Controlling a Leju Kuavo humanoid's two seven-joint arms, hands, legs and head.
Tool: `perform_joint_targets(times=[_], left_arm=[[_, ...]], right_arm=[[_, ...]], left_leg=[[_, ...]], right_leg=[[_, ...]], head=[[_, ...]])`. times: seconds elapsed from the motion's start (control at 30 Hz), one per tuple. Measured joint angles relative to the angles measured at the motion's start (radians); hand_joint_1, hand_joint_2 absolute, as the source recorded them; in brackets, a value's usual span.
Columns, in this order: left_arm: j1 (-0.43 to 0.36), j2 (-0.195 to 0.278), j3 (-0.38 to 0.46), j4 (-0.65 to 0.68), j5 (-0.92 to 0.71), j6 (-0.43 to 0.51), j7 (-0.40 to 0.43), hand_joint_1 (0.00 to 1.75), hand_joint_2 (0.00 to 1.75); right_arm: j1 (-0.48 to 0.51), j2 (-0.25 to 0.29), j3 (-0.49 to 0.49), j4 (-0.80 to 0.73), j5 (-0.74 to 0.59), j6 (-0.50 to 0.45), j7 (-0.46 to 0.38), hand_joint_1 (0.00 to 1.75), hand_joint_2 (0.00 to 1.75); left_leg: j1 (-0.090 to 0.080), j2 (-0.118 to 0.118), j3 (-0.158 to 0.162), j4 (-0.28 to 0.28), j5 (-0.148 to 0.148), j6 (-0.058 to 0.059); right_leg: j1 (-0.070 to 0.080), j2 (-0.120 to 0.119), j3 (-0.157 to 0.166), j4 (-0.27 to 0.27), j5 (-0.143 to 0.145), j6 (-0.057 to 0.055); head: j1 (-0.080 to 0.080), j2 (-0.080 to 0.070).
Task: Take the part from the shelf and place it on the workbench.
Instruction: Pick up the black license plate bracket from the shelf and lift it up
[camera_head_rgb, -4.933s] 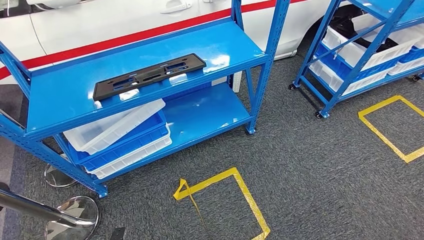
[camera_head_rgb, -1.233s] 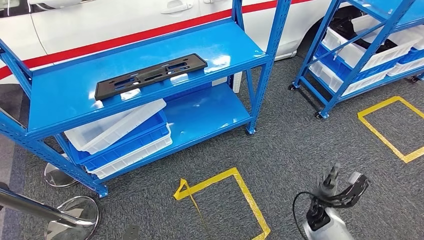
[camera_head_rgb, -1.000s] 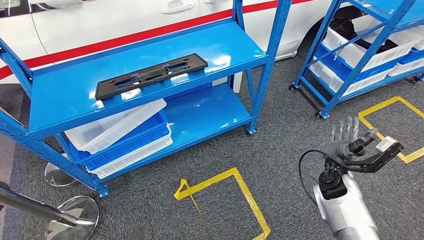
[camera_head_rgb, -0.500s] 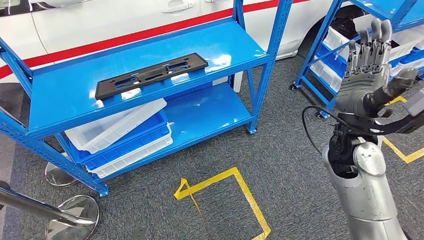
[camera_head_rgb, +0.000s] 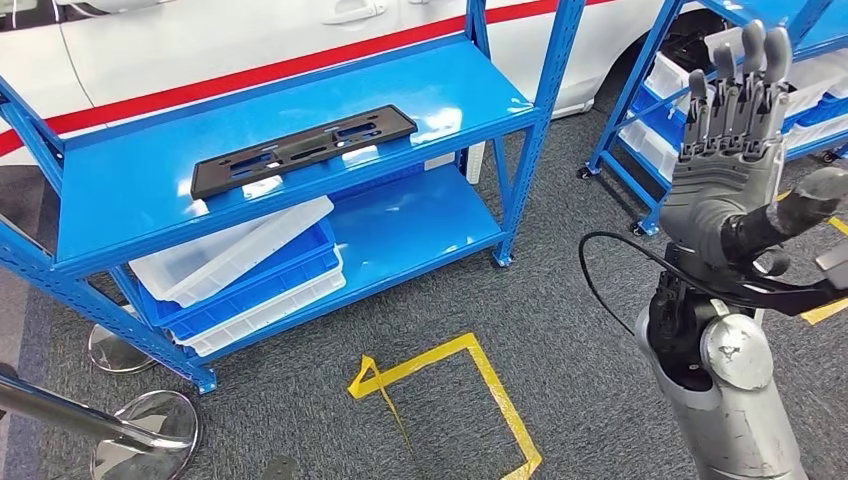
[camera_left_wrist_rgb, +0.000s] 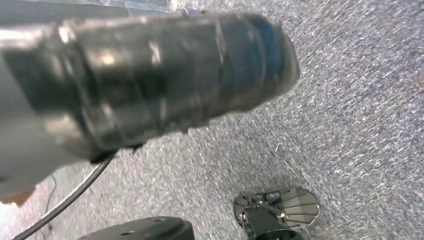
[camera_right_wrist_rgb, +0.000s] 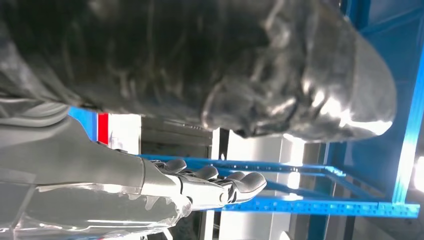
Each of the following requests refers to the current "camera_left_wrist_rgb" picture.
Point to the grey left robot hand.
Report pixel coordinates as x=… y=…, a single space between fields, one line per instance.
x=149 y=73

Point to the chrome stanchion post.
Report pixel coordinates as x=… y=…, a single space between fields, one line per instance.
x=298 y=205

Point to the black robot foot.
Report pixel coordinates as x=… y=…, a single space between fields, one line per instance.
x=149 y=230

